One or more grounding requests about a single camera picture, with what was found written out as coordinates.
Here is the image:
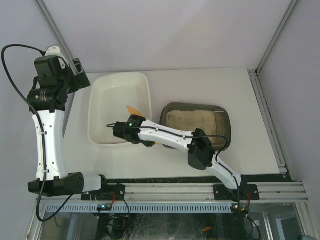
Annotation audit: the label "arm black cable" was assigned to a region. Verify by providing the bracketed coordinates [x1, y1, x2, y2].
[1, 44, 76, 222]
[106, 121, 243, 211]

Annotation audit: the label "grey slotted cable duct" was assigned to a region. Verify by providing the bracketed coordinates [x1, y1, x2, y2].
[60, 202, 233, 214]

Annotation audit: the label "yellow litter scoop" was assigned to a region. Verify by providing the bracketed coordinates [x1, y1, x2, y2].
[126, 105, 159, 145]

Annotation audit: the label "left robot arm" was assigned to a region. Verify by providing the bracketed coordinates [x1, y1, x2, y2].
[27, 55, 103, 197]

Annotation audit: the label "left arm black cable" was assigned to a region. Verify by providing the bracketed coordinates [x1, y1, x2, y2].
[1, 44, 76, 222]

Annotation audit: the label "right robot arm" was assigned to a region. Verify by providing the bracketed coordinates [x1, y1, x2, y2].
[112, 114, 248, 199]

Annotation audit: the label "aluminium mounting rail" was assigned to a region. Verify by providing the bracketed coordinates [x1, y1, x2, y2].
[37, 181, 308, 201]

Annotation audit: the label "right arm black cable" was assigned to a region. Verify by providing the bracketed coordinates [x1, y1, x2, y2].
[106, 121, 243, 211]

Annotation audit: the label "beige litter pellets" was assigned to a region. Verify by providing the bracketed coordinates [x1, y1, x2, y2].
[166, 110, 217, 136]

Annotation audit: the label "white plastic tub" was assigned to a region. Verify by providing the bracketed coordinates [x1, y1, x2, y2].
[87, 72, 152, 147]

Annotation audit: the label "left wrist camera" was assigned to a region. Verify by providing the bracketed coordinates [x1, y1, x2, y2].
[34, 55, 63, 79]

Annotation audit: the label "dark brown litter box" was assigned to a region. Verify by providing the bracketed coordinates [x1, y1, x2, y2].
[159, 102, 232, 151]

